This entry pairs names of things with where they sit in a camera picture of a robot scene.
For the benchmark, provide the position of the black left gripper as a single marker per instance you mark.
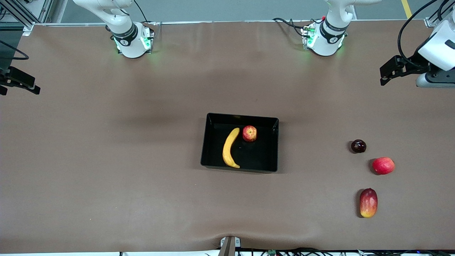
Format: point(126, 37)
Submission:
point(412, 67)

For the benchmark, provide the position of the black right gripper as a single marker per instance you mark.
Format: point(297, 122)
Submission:
point(7, 79)

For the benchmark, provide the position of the red yellow apple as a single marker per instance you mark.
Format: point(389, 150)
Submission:
point(249, 133)

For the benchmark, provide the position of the black plastic box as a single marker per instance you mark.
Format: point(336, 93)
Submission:
point(259, 156)

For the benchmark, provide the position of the yellow banana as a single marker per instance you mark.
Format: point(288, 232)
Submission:
point(228, 149)

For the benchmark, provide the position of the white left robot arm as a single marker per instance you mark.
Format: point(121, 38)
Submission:
point(328, 32)

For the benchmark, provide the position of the dark purple plum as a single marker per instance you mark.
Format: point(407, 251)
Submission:
point(358, 146)

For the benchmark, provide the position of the red peach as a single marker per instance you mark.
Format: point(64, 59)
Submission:
point(383, 165)

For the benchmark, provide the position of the red yellow mango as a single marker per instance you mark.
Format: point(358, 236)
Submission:
point(368, 203)

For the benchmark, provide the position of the table cover mat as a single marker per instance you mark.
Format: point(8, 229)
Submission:
point(142, 195)

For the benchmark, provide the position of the aluminium frame profile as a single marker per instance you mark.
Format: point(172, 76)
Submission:
point(428, 22)
point(21, 16)

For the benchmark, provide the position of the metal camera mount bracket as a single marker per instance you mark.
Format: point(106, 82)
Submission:
point(229, 247)

